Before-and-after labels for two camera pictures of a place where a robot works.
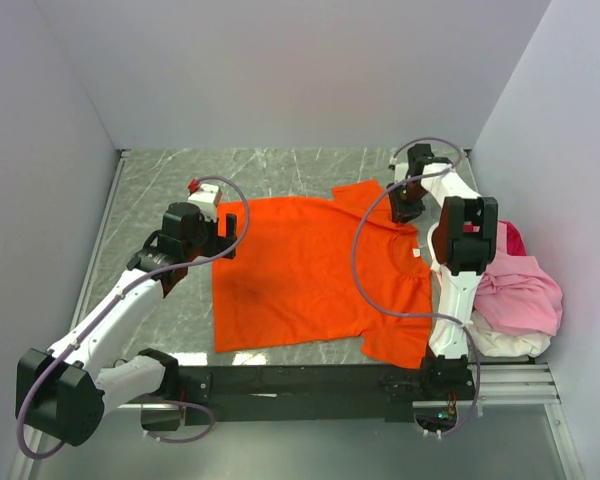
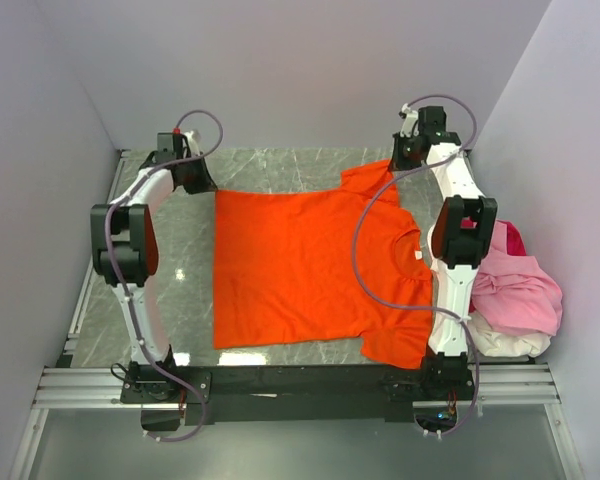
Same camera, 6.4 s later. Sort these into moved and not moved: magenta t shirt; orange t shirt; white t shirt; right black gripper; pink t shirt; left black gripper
Moved: right black gripper; left black gripper
Not moved: magenta t shirt; pink t shirt; orange t shirt; white t shirt
